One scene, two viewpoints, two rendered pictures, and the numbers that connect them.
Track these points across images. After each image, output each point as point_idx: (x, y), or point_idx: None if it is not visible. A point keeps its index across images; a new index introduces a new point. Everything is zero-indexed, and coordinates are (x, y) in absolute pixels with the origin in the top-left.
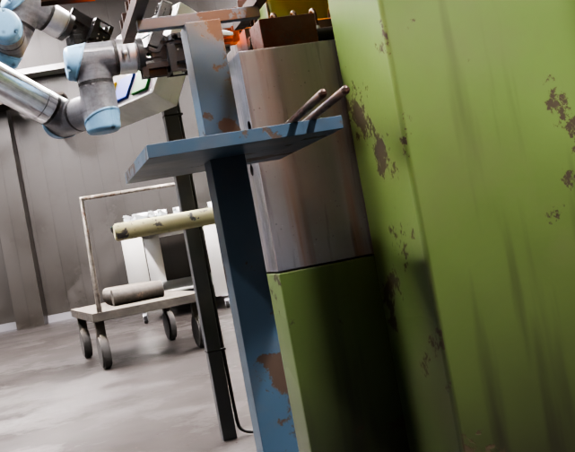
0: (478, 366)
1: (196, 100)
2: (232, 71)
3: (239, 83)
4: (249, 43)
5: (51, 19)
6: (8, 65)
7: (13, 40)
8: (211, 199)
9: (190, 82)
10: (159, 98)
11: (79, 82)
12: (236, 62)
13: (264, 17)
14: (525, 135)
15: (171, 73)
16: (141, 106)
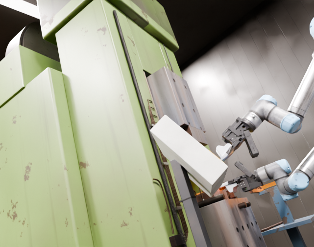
0: None
1: (288, 208)
2: (245, 201)
3: (249, 207)
4: (228, 194)
5: (249, 115)
6: (294, 131)
7: (292, 133)
8: (300, 235)
9: (284, 202)
10: (218, 188)
11: (286, 174)
12: (246, 200)
13: (173, 180)
14: None
15: (248, 188)
16: (219, 185)
